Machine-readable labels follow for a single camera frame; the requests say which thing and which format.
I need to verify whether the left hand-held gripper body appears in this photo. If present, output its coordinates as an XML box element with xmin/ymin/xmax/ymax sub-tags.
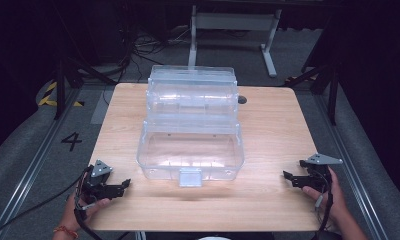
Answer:
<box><xmin>82</xmin><ymin>159</ymin><xmax>126</xmax><ymax>203</ymax></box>

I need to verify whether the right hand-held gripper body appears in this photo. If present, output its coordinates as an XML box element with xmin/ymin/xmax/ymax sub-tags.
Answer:
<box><xmin>303</xmin><ymin>152</ymin><xmax>344</xmax><ymax>195</ymax></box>

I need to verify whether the clear plastic storage box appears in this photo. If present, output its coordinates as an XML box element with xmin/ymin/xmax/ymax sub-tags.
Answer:
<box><xmin>136</xmin><ymin>64</ymin><xmax>246</xmax><ymax>188</ymax></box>

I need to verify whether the person's right hand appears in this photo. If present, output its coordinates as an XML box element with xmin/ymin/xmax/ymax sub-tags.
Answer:
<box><xmin>302</xmin><ymin>167</ymin><xmax>351</xmax><ymax>228</ymax></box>

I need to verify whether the person's left hand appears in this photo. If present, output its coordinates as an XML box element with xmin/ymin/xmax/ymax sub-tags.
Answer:
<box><xmin>58</xmin><ymin>192</ymin><xmax>112</xmax><ymax>233</ymax></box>

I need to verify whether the black tripod stand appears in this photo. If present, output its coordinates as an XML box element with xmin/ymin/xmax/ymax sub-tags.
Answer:
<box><xmin>285</xmin><ymin>61</ymin><xmax>343</xmax><ymax>127</ymax></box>
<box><xmin>53</xmin><ymin>54</ymin><xmax>120</xmax><ymax>121</ymax></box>

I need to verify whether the yellow black hazard tape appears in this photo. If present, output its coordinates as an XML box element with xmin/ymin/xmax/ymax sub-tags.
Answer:
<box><xmin>37</xmin><ymin>81</ymin><xmax>86</xmax><ymax>108</ymax></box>

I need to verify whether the metal floor rail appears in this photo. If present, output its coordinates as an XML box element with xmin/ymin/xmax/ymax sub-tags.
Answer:
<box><xmin>312</xmin><ymin>94</ymin><xmax>391</xmax><ymax>240</ymax></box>
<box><xmin>0</xmin><ymin>87</ymin><xmax>83</xmax><ymax>239</ymax></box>

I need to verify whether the right hand-held gripper black cable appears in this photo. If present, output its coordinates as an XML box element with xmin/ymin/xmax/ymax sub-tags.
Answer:
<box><xmin>312</xmin><ymin>168</ymin><xmax>335</xmax><ymax>234</ymax></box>

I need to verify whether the hand-held gripper black cable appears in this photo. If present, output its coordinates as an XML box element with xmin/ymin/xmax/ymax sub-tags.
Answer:
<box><xmin>312</xmin><ymin>168</ymin><xmax>335</xmax><ymax>234</ymax></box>
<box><xmin>0</xmin><ymin>165</ymin><xmax>104</xmax><ymax>240</ymax></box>

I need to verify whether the left hand-held gripper black cable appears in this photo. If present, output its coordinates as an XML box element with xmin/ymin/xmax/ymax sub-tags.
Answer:
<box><xmin>0</xmin><ymin>165</ymin><xmax>104</xmax><ymax>240</ymax></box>

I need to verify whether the orange bracelet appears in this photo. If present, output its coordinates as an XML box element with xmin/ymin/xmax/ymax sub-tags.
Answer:
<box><xmin>53</xmin><ymin>225</ymin><xmax>80</xmax><ymax>239</ymax></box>

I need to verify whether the tangle of black floor cables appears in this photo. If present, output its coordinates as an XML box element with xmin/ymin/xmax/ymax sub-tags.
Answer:
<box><xmin>119</xmin><ymin>23</ymin><xmax>192</xmax><ymax>69</ymax></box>

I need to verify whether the white metal desk frame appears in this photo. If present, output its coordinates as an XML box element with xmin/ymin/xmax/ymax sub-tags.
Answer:
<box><xmin>187</xmin><ymin>4</ymin><xmax>283</xmax><ymax>79</ymax></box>

